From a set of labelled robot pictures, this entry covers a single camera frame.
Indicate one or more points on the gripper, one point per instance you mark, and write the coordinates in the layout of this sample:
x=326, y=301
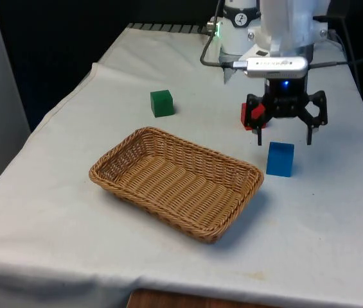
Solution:
x=285, y=96

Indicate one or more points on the red cube block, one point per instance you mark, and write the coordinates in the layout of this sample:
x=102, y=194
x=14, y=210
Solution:
x=244, y=115

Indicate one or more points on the blue cube block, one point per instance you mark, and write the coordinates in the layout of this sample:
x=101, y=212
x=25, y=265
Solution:
x=279, y=160

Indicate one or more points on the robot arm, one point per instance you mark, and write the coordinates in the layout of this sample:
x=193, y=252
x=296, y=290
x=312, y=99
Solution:
x=284, y=25

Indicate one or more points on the wicker basket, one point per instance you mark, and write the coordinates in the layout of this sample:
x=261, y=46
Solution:
x=174, y=183

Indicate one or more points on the green cube block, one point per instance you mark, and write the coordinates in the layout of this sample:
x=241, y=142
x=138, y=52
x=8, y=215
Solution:
x=162, y=104

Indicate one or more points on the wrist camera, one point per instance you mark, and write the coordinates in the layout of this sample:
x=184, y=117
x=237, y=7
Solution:
x=277, y=66

